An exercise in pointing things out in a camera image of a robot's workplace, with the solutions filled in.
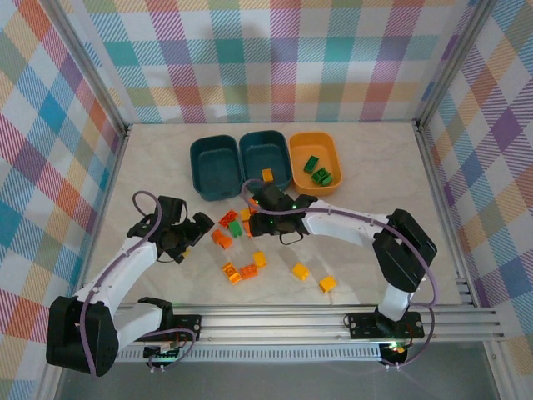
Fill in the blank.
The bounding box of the green lit controller board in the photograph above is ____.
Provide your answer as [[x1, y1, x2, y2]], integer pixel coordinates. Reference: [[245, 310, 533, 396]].
[[143, 340, 187, 360]]

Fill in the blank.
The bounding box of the teal plastic container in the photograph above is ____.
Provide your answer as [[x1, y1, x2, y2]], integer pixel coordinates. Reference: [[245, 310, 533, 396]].
[[237, 129, 292, 193], [189, 134, 243, 203]]

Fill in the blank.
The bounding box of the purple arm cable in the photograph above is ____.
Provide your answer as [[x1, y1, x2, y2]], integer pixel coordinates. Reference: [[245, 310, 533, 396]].
[[241, 178, 439, 370], [81, 190, 164, 378]]

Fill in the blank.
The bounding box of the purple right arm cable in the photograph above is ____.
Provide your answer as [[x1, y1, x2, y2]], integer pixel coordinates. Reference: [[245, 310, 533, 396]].
[[241, 178, 439, 370]]

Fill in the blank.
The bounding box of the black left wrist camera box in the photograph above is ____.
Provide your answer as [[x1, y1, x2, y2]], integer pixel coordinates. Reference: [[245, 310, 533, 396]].
[[157, 194, 187, 223]]

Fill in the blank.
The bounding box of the aluminium side rail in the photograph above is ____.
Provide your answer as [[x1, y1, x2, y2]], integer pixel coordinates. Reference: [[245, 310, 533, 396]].
[[35, 124, 133, 400], [411, 120, 511, 400]]

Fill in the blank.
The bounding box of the orange controller board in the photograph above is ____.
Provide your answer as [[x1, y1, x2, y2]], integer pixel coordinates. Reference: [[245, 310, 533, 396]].
[[381, 340, 408, 358]]

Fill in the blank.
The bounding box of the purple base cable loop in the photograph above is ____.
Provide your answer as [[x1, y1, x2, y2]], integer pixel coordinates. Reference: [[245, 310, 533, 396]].
[[145, 327, 199, 374]]

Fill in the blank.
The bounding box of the orange plastic container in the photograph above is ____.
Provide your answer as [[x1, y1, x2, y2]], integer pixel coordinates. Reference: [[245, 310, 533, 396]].
[[288, 131, 344, 197]]

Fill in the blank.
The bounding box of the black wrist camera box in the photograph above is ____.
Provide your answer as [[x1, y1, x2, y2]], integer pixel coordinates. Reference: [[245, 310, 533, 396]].
[[157, 194, 187, 223], [254, 182, 289, 210]]

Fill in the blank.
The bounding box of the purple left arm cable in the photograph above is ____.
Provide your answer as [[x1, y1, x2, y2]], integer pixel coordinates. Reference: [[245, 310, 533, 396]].
[[81, 190, 164, 378]]

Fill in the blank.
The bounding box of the slotted grey cable duct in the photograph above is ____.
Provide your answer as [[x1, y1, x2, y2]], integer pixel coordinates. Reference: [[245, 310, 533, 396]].
[[114, 344, 384, 364]]

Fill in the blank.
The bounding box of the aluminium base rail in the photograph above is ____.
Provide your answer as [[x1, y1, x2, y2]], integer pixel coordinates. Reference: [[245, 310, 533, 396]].
[[112, 302, 507, 343]]

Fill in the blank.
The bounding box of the aluminium frame post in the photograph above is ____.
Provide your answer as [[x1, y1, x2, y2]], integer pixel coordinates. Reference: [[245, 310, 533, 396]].
[[45, 0, 132, 134], [414, 0, 499, 130]]

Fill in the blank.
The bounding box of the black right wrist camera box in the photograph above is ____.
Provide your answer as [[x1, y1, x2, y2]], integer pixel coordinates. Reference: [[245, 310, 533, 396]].
[[254, 182, 289, 210]]

